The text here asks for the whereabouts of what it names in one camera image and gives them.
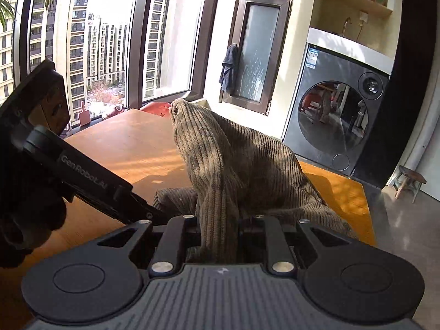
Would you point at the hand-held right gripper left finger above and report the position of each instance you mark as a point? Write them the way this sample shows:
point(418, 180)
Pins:
point(178, 235)

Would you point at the frosted glass casement window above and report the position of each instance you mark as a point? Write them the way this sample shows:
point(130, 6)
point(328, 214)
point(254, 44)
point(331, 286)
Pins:
point(261, 51)

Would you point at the pair of shoes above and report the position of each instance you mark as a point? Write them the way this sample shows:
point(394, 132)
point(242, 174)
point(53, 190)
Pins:
point(112, 110)

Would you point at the grey washing machine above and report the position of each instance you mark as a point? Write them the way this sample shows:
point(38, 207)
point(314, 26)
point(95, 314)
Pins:
point(340, 120)

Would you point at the small wooden stool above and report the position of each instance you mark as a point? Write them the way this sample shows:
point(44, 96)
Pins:
point(409, 182)

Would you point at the pink paddle-shaped board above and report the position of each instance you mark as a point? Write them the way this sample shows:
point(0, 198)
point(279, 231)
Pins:
point(84, 115)

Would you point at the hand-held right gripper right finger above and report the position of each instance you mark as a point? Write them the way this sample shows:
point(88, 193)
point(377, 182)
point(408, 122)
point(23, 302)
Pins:
point(271, 237)

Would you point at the red plastic stool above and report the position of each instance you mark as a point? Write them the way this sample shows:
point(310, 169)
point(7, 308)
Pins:
point(156, 110)

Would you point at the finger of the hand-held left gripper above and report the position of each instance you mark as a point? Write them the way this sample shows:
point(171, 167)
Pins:
point(149, 213)

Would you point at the blue hanging cloth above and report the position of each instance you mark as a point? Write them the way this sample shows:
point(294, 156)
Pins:
point(228, 68)

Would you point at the wall socket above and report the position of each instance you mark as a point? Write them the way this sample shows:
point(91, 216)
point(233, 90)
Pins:
point(363, 17)

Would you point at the white countertop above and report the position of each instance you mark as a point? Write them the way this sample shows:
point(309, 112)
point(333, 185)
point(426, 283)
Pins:
point(350, 50)

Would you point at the large brown-framed window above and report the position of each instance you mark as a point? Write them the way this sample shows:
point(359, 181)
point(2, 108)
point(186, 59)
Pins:
point(137, 41)

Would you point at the metal faucet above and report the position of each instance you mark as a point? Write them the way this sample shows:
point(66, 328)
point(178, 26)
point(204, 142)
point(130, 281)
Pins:
point(346, 25)

